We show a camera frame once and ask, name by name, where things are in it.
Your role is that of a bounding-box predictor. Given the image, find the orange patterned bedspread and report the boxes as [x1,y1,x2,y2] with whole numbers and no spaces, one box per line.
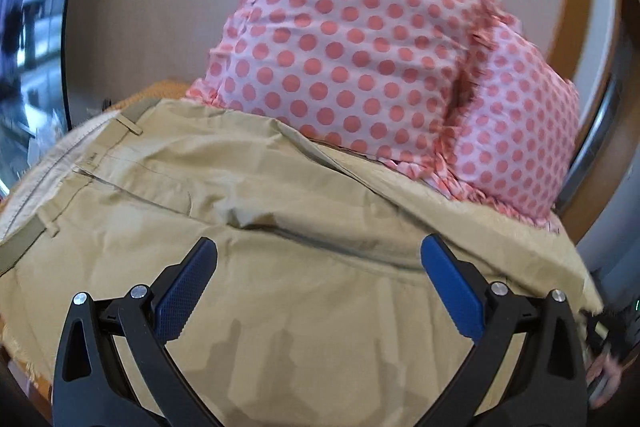
[1,79,188,426]

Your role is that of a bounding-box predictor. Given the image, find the large pink polka-dot pillow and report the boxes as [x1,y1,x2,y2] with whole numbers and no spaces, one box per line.
[188,0,512,179]

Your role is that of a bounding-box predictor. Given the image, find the person's right hand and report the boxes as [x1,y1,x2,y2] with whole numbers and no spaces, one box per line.
[586,351,623,410]

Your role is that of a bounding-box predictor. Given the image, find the small pink polka-dot pillow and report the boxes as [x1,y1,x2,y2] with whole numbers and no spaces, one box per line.
[427,18,579,231]

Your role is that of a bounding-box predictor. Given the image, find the beige khaki pants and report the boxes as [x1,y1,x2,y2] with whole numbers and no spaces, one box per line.
[1,100,602,426]

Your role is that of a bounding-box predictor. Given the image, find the black flat-screen television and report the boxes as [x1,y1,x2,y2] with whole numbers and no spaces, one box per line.
[1,0,72,198]

